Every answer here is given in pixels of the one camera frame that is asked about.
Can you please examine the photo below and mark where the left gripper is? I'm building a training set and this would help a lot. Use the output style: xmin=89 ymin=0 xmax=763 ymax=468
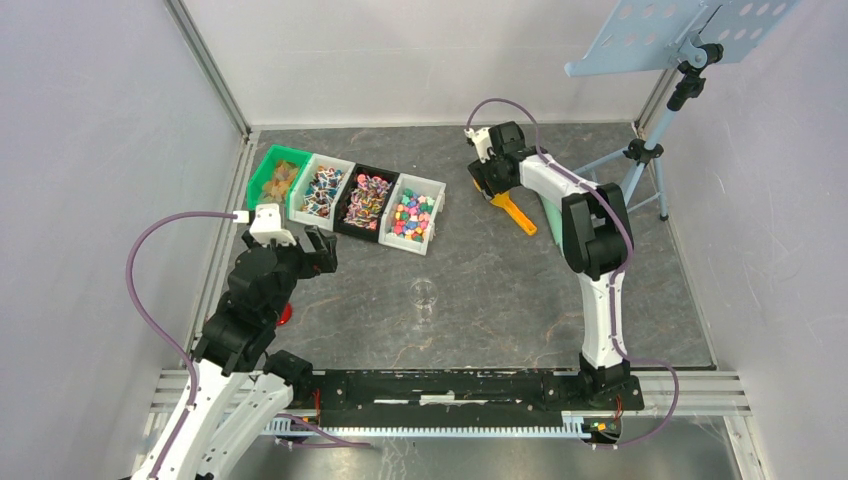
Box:
xmin=262 ymin=223 xmax=338 ymax=322

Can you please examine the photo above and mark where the orange plastic scoop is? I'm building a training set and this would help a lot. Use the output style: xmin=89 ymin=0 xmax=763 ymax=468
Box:
xmin=473 ymin=180 xmax=538 ymax=236

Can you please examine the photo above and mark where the clear plastic jar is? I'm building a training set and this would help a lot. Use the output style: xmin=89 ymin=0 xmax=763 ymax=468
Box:
xmin=409 ymin=278 xmax=438 ymax=310

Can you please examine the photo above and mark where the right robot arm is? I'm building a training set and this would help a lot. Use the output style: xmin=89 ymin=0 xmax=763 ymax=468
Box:
xmin=464 ymin=122 xmax=645 ymax=411

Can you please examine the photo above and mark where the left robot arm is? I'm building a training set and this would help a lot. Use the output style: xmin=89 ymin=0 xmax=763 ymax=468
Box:
xmin=133 ymin=226 xmax=338 ymax=479

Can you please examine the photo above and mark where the black swirl lollipop bin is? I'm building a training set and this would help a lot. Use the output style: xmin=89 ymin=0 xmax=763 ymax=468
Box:
xmin=332 ymin=163 xmax=399 ymax=243

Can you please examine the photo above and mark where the white lollipop bin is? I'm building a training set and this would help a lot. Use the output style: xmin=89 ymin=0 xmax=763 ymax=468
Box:
xmin=286 ymin=153 xmax=356 ymax=231

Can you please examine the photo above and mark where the red jar lid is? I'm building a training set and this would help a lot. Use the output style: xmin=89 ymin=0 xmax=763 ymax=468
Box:
xmin=276 ymin=303 xmax=292 ymax=326

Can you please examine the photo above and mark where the white star candy bin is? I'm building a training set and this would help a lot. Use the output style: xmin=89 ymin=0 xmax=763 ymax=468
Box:
xmin=378 ymin=173 xmax=446 ymax=256

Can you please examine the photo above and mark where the green candy bin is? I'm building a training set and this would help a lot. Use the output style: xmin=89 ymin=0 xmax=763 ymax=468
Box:
xmin=246 ymin=145 xmax=312 ymax=210

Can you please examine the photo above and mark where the blue music stand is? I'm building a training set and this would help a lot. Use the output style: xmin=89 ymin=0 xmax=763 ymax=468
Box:
xmin=564 ymin=0 xmax=797 ymax=221

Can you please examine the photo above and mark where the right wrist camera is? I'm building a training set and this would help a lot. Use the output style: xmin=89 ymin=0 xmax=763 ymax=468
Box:
xmin=464 ymin=127 xmax=494 ymax=164

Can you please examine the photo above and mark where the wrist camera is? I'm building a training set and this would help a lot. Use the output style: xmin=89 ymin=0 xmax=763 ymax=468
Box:
xmin=233 ymin=203 xmax=297 ymax=248
xmin=464 ymin=127 xmax=494 ymax=164

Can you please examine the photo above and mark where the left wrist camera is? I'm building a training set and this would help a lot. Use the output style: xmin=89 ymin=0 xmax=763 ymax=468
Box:
xmin=233 ymin=203 xmax=297 ymax=248

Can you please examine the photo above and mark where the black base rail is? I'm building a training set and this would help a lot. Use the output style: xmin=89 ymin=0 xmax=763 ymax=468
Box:
xmin=289 ymin=369 xmax=645 ymax=429

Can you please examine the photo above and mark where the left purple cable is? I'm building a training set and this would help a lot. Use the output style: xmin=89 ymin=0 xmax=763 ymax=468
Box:
xmin=125 ymin=210 xmax=240 ymax=480

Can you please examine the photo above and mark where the purple cable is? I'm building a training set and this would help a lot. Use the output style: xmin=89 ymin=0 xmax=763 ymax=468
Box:
xmin=464 ymin=97 xmax=680 ymax=452
xmin=125 ymin=210 xmax=240 ymax=480

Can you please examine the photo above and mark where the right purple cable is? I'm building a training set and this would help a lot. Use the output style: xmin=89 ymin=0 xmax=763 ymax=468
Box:
xmin=464 ymin=97 xmax=680 ymax=452

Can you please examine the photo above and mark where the aluminium frame post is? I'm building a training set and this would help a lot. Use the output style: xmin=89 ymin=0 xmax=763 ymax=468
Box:
xmin=163 ymin=0 xmax=252 ymax=137

